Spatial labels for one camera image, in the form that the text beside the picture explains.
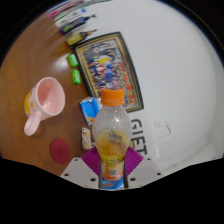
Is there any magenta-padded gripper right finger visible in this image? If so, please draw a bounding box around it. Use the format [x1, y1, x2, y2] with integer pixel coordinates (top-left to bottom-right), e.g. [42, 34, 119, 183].
[123, 146, 163, 190]

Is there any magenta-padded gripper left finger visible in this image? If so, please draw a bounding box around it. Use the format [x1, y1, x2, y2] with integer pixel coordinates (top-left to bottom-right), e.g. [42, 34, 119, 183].
[60, 146, 103, 190]

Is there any orange-capped clear drink bottle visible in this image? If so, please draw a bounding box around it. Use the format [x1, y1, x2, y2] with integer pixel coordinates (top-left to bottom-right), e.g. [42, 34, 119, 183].
[91, 88, 133, 183]

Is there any flat round red coaster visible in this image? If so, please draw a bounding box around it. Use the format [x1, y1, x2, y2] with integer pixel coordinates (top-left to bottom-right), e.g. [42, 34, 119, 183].
[49, 138, 71, 165]

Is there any small colourful snack packet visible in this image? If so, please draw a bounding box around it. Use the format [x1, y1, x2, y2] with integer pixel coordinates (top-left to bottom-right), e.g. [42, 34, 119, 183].
[81, 126, 93, 151]

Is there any white gift bag with dogs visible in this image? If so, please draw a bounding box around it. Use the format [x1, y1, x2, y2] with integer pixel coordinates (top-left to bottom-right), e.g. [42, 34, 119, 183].
[128, 116, 174, 161]

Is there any blue tissue pack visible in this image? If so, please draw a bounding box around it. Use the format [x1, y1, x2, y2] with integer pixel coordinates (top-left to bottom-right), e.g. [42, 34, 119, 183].
[79, 96, 103, 127]

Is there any pink mug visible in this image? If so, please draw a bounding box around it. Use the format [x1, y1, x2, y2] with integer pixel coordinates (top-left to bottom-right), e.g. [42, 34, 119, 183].
[23, 76, 66, 137]

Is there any framed group photo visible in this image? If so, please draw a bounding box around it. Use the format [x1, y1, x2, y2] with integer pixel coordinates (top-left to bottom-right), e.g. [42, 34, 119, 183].
[73, 31, 145, 114]

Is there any amber pump bottle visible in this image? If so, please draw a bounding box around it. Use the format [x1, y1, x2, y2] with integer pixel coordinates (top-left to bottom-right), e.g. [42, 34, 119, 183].
[66, 29, 98, 47]

